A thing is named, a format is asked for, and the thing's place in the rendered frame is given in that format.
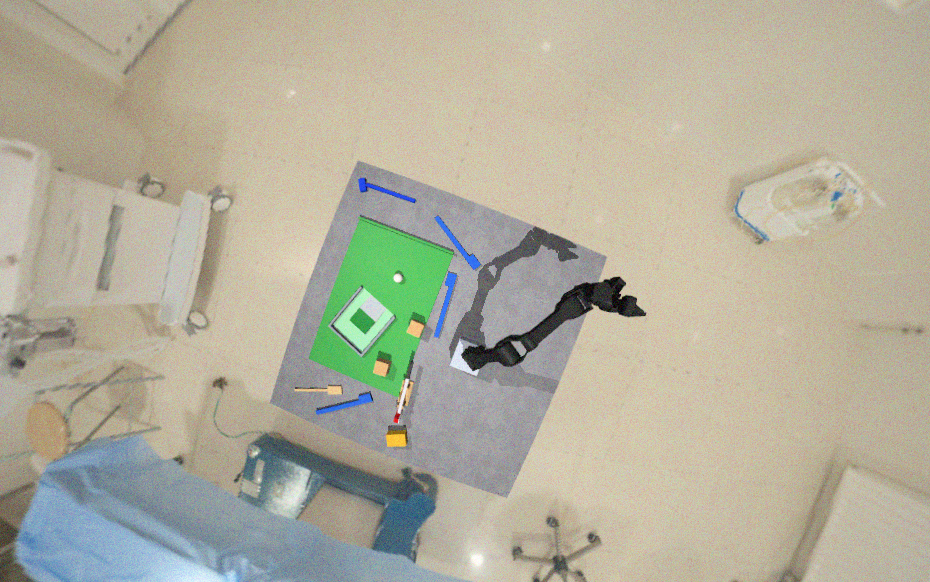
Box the tan cube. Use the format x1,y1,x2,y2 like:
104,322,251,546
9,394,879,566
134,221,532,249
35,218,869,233
373,357,392,376
407,319,426,338

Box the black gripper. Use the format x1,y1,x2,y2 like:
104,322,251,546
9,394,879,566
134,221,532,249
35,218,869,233
594,295,646,317

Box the yellow block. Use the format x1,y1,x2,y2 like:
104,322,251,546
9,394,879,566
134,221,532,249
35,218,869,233
386,430,408,447

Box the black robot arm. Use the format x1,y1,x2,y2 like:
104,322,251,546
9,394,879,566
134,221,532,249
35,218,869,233
461,277,626,371

